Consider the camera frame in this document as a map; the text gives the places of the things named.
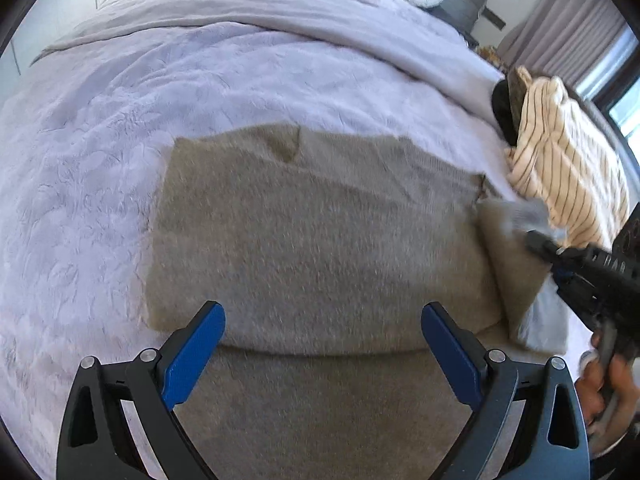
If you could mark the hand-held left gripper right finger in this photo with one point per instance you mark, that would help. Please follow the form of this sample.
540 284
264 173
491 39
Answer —
447 355

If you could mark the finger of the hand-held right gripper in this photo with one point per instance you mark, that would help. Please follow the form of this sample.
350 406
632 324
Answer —
542 246

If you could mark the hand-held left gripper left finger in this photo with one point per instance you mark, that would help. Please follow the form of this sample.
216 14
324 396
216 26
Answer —
195 355

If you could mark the beige knit sweater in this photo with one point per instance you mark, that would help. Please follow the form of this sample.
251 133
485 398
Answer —
320 240

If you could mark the person's right hand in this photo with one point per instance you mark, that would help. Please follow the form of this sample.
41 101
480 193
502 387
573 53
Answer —
595 385

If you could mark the cream striped cloth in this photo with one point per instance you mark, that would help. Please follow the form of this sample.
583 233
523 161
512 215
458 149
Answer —
565 160

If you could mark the dark cloth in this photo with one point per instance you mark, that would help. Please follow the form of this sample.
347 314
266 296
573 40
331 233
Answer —
505 105

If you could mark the window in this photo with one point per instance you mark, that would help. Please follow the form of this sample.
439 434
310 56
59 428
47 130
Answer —
620 85

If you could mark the lavender fluffy blanket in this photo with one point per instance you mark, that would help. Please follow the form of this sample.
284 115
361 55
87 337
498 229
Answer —
100 160

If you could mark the grey curtain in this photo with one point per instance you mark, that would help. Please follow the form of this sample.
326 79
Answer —
565 20

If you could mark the grey bedsheet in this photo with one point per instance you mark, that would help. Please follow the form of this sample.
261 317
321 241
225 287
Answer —
260 7

